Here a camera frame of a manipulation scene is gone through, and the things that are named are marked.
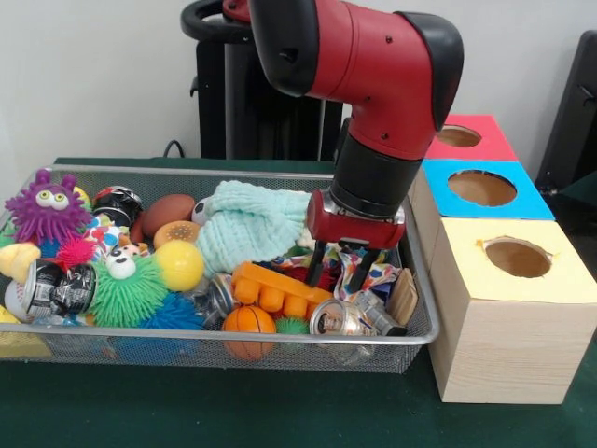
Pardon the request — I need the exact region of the crushed silver can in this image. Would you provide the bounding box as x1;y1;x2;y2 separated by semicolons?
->
310;299;376;339

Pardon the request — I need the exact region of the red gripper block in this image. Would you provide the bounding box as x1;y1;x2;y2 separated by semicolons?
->
306;189;407;292

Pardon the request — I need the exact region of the purple spiky monster toy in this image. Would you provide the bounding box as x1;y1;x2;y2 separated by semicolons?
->
4;169;94;245

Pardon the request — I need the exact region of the orange building block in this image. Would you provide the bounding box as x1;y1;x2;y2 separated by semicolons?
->
230;261;334;320

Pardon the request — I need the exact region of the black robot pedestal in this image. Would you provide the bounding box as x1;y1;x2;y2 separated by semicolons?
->
181;0;351;160

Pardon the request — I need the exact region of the shallow clear bin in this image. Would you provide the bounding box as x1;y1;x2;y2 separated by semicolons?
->
0;165;441;374

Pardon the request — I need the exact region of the dark green table cloth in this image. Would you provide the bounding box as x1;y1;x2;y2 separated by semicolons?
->
0;157;597;448

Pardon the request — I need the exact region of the small orange basketball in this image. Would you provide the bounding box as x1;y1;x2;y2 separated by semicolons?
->
222;305;277;362

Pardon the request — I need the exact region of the green spiky ball with eyes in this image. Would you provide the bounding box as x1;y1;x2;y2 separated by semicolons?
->
89;245;171;328

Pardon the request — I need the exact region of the yellow ball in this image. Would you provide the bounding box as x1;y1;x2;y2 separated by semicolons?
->
154;241;205;292

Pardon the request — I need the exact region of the colourful patterned cloth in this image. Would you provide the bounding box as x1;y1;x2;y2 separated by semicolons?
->
271;245;402;301

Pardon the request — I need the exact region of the wooden box with three holes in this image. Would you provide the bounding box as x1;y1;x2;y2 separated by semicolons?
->
395;113;597;405

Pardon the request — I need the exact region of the light teal cloth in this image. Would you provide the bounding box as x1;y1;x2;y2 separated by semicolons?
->
196;180;313;278

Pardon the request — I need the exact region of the small brown football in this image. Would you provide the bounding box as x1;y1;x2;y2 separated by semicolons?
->
143;194;198;236

